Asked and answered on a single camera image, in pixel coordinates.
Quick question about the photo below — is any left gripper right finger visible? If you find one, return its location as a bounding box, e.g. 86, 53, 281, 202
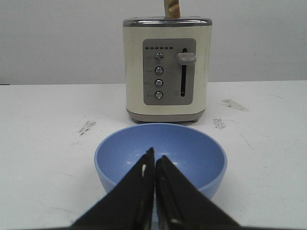
155, 156, 240, 228

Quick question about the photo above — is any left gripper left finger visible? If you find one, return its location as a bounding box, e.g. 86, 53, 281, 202
71, 148, 155, 228

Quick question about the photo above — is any blue bowl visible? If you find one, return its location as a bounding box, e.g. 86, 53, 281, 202
94, 123, 227, 199

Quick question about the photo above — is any cream two-slot toaster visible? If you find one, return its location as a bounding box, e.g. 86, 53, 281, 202
122, 16, 213, 122

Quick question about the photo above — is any toast bread slice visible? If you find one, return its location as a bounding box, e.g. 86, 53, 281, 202
164, 0, 180, 19

